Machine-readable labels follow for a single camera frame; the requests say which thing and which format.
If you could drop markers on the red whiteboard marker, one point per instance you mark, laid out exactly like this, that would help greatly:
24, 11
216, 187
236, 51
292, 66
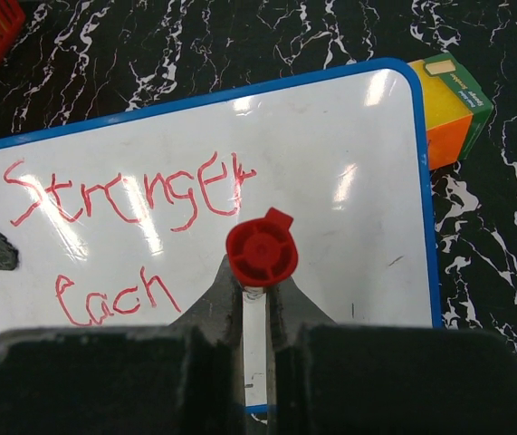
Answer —
262, 253

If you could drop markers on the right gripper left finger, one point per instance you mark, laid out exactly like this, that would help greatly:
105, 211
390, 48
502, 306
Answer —
183, 378

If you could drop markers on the white blue-framed whiteboard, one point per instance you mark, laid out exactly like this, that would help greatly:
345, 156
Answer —
122, 220

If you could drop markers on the orange juice carton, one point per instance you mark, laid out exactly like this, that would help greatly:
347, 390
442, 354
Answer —
456, 108

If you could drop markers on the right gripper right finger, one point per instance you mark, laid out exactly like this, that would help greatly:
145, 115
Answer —
330, 378

